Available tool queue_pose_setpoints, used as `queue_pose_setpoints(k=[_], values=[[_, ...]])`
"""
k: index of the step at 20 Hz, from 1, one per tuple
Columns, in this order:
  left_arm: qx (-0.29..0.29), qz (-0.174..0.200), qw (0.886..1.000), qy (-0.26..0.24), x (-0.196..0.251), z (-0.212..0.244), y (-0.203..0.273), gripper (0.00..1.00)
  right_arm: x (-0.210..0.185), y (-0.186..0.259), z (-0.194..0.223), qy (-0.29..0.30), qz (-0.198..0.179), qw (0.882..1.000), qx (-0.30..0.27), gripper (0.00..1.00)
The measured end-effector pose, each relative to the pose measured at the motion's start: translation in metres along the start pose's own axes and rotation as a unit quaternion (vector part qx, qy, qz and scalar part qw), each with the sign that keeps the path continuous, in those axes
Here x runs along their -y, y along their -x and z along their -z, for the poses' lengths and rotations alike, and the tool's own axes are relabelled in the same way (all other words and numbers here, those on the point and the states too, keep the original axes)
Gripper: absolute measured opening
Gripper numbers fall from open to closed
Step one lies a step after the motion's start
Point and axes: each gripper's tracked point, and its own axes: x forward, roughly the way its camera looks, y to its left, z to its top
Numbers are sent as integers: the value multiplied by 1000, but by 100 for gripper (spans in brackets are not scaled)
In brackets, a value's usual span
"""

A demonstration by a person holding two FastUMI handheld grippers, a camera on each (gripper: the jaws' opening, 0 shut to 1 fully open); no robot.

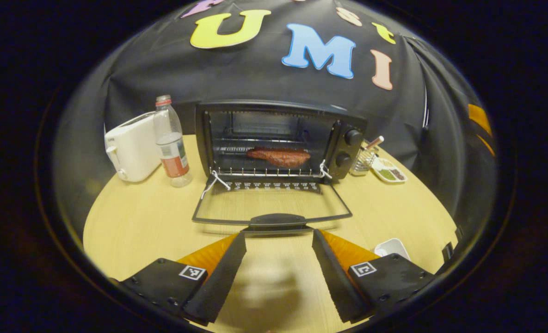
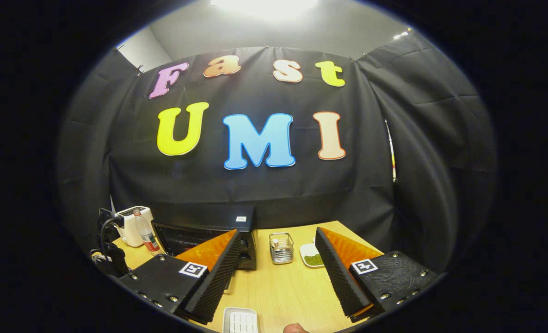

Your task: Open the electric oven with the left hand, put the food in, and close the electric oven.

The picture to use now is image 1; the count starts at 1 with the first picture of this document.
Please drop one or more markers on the black electric oven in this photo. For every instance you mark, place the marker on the black electric oven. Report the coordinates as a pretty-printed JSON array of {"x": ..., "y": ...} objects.
[{"x": 338, "y": 138}]

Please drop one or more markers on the clear plastic water bottle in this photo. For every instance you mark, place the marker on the clear plastic water bottle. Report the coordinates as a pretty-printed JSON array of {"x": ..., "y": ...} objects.
[{"x": 172, "y": 152}]

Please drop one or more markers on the small white ribbed tray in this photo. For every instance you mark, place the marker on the small white ribbed tray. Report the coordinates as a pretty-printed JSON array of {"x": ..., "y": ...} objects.
[{"x": 391, "y": 247}]

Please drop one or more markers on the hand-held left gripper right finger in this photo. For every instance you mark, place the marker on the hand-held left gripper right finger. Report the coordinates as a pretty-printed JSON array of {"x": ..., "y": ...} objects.
[{"x": 336, "y": 277}]

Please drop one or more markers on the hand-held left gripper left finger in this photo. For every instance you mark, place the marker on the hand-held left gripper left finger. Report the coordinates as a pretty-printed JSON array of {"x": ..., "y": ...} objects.
[{"x": 220, "y": 277}]

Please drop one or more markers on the white toaster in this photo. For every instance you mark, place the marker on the white toaster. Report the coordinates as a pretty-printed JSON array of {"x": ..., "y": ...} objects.
[{"x": 132, "y": 148}]

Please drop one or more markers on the brown stick white tip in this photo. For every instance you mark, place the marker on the brown stick white tip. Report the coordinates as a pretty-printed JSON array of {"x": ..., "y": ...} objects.
[{"x": 375, "y": 142}]

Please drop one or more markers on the red-brown meat piece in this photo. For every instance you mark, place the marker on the red-brown meat piece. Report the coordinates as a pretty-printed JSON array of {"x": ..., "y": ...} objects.
[{"x": 280, "y": 157}]

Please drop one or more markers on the white divided bean plate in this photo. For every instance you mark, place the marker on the white divided bean plate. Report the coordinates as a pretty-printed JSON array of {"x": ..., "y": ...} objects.
[{"x": 389, "y": 172}]

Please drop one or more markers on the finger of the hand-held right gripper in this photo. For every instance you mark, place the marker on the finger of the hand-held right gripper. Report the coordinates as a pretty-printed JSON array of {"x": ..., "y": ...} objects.
[
  {"x": 486, "y": 145},
  {"x": 479, "y": 118}
]

